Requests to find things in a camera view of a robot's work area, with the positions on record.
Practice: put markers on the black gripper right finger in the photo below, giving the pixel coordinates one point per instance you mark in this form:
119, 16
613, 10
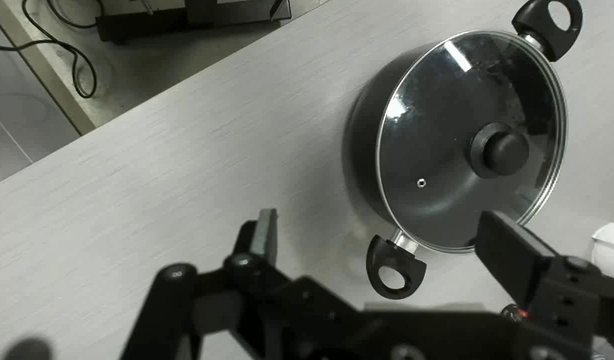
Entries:
513, 254

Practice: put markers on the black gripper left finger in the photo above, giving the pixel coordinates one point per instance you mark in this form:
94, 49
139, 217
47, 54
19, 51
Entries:
261, 237

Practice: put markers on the glass lid with black knob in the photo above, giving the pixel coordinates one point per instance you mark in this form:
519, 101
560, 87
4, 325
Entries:
476, 122

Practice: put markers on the white object at right edge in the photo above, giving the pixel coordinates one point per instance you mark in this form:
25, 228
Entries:
602, 248

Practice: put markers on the black cooking pot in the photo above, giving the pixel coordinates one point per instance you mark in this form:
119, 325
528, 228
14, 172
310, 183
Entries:
551, 26

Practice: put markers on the black equipment base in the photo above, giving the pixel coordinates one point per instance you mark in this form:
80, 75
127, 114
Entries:
193, 15

